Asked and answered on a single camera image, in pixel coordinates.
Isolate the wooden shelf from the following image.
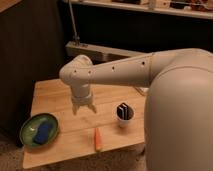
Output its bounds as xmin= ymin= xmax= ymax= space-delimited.
xmin=62 ymin=0 xmax=213 ymax=20

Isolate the grey metal beam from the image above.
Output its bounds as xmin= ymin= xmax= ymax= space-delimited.
xmin=66 ymin=41 xmax=142 ymax=62

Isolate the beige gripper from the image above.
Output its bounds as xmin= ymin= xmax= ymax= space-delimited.
xmin=71 ymin=92 xmax=97 ymax=115

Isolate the orange carrot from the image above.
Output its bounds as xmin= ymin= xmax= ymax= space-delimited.
xmin=94 ymin=127 xmax=103 ymax=152

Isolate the metal pole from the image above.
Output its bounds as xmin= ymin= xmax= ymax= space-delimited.
xmin=68 ymin=0 xmax=80 ymax=46

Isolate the blue sponge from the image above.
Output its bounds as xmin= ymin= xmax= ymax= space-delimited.
xmin=33 ymin=122 xmax=53 ymax=144

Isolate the white cup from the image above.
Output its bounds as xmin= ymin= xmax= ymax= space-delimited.
xmin=117 ymin=104 xmax=134 ymax=128

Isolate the black object in cup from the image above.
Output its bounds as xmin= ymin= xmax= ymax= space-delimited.
xmin=117 ymin=103 xmax=129 ymax=120

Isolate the wooden table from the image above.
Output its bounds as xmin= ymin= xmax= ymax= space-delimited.
xmin=23 ymin=79 xmax=145 ymax=169

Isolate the green ceramic plate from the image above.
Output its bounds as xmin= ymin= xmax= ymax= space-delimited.
xmin=19 ymin=113 xmax=59 ymax=149

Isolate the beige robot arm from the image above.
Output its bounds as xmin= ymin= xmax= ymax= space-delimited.
xmin=59 ymin=48 xmax=213 ymax=171

